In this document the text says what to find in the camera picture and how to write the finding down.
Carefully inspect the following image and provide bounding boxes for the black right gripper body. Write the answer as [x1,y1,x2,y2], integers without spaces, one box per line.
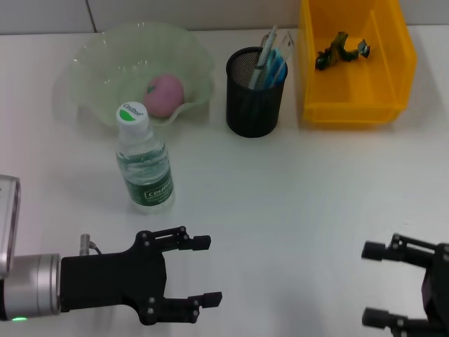
[420,243,449,327]

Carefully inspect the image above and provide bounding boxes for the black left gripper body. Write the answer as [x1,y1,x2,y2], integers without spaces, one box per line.
[59,230,168,326]

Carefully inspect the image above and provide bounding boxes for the clear green-label water bottle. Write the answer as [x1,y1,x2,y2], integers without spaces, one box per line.
[115,101,177,214]

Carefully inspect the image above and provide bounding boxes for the pink peach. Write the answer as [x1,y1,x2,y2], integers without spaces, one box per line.
[142,72,185,119]

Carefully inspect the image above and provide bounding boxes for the blue scissors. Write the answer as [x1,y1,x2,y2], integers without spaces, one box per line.
[262,48,288,89]

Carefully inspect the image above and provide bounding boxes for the white grey ballpoint pen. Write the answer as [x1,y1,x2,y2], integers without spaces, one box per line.
[248,24,279,90]

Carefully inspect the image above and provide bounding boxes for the green plastic wrapper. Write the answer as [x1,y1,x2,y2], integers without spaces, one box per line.
[314,31,374,72]

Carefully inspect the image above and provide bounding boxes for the transparent plastic ruler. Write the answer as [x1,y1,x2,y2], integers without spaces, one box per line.
[269,30,295,87]

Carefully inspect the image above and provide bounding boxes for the black mesh pen holder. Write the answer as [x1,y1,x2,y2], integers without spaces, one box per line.
[225,46,289,139]

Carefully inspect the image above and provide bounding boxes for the green glass fruit plate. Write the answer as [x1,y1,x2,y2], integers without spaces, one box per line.
[52,21,217,137]

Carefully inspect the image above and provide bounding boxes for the yellow plastic bin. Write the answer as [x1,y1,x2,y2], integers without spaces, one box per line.
[297,0,419,124]

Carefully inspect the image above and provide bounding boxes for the silver perforated left wrist camera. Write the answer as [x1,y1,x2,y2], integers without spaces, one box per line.
[0,174,22,279]

